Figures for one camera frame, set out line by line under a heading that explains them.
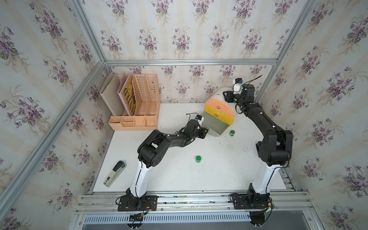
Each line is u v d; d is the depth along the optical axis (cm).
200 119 88
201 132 88
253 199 65
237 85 80
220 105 90
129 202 63
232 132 98
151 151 55
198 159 86
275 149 51
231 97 82
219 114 95
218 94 93
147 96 116
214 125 97
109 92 87
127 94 94
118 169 82
